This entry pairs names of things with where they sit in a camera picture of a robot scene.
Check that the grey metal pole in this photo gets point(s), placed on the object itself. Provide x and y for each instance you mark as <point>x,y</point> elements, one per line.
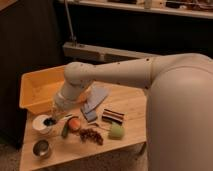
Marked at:
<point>72,36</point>

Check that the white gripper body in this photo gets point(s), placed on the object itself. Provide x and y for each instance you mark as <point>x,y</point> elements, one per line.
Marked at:
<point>61,104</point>

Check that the green sponge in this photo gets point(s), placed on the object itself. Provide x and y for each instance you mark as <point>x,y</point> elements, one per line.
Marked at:
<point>116,131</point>

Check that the brown grape bunch toy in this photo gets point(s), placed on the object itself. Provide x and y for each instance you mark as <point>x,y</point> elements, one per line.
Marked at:
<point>91,135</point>

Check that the orange carrot toy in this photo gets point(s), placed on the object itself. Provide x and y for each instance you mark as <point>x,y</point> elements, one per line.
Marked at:
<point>74,124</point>

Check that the grey metal rail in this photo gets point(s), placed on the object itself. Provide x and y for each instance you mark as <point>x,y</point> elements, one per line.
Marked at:
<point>98,53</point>

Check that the green cucumber toy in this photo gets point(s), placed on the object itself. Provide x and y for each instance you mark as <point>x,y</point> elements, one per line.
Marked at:
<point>65,130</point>

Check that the yellow plastic bin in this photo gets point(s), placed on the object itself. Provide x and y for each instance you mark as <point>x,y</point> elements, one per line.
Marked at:
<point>38,89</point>

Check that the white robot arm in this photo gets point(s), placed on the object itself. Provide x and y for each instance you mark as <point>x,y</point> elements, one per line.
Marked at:
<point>179,115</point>

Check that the white paper cup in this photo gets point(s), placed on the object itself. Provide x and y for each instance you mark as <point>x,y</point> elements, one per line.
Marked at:
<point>39,125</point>

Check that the blue cloth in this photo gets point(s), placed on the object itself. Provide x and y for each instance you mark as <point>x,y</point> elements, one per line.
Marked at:
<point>95,98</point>

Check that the brown striped block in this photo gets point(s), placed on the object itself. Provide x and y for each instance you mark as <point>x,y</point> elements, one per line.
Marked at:
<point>112,116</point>

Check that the metal cup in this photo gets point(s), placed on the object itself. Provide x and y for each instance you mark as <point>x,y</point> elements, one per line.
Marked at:
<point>41,149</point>

